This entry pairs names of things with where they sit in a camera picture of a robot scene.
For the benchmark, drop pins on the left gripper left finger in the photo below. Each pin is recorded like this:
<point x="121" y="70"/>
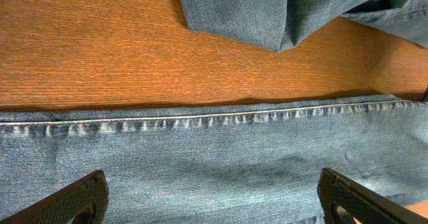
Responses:
<point x="83" y="201"/>

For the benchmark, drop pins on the blue denim jeans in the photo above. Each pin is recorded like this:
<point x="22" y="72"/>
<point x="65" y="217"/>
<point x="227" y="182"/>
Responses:
<point x="212" y="111"/>

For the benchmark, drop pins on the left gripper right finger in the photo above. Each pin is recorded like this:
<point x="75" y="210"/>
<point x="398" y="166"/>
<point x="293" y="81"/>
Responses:
<point x="345" y="201"/>

